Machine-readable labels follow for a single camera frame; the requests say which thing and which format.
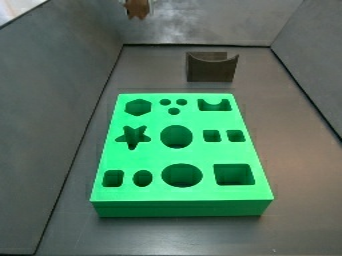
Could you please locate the brown star prism block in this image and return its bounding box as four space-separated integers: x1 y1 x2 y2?
124 0 149 20

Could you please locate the dark grey curved fixture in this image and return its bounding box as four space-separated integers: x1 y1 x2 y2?
185 52 239 82

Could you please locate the green shape sorter board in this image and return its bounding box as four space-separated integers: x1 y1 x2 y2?
89 93 273 217

